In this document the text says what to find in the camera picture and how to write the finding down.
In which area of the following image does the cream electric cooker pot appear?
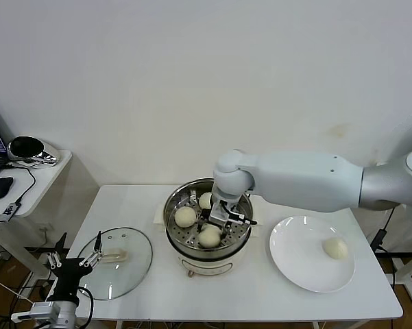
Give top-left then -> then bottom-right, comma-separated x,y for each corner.
153,205 -> 264,279

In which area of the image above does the round white plate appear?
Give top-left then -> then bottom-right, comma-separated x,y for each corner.
269,215 -> 356,293

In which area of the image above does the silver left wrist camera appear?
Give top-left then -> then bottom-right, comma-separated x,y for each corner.
10,300 -> 61,323

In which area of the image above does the white floor cable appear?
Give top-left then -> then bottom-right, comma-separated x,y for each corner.
0,276 -> 42,308

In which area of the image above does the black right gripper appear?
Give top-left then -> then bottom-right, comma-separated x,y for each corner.
197,188 -> 244,243

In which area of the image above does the thin black usb cable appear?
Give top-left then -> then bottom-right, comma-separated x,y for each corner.
3,163 -> 37,205

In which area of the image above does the white steamed baozi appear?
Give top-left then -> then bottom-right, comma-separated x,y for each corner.
174,207 -> 197,229
198,192 -> 214,210
197,226 -> 223,249
322,239 -> 349,260

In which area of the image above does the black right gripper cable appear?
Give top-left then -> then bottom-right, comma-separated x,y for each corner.
226,209 -> 258,227

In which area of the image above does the black computer mouse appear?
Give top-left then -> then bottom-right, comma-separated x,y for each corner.
0,176 -> 14,201

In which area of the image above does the perforated steel steamer basket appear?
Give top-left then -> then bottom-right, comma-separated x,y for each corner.
163,177 -> 254,253

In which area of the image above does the shiny chrome rounded device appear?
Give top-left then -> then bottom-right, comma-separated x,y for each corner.
7,136 -> 59,171

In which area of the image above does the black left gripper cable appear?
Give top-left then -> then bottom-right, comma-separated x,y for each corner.
75,287 -> 95,325

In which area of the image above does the laptop charger cable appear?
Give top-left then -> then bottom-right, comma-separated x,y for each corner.
369,207 -> 397,253

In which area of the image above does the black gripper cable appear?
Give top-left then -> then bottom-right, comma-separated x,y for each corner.
75,287 -> 95,325
226,209 -> 258,227

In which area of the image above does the small grey usb hub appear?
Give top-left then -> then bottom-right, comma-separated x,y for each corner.
0,202 -> 23,223

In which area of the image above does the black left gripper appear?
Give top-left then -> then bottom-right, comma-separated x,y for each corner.
47,231 -> 104,301

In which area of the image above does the round glass pot lid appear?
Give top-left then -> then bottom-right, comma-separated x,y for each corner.
73,227 -> 154,302

